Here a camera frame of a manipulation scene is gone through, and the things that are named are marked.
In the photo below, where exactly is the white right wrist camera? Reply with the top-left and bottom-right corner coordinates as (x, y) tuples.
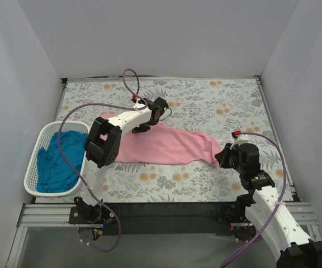
(230, 130), (249, 149)

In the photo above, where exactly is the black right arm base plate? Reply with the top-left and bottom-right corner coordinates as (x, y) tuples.
(211, 205), (252, 227)

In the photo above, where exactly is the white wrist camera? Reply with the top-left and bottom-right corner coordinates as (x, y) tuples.
(230, 130), (249, 149)
(131, 94), (148, 110)

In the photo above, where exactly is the floral patterned table cloth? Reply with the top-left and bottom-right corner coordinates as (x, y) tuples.
(32, 78), (295, 203)

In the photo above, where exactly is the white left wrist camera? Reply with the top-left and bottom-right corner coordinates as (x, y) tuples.
(131, 94), (148, 110)

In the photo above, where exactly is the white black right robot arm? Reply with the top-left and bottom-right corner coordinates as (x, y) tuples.
(215, 143), (322, 267)

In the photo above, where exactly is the white plastic laundry basket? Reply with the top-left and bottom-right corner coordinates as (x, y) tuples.
(24, 121), (89, 197)

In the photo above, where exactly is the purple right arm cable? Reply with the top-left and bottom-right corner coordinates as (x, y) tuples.
(219, 133), (287, 267)

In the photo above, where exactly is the blue t shirt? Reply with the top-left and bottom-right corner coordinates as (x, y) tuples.
(36, 131), (87, 193)

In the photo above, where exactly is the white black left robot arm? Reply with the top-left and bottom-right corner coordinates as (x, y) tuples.
(74, 97), (169, 223)

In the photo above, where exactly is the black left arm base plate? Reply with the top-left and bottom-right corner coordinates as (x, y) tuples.
(68, 205), (117, 224)

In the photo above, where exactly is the pink t shirt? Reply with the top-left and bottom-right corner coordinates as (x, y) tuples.
(102, 109), (221, 165)

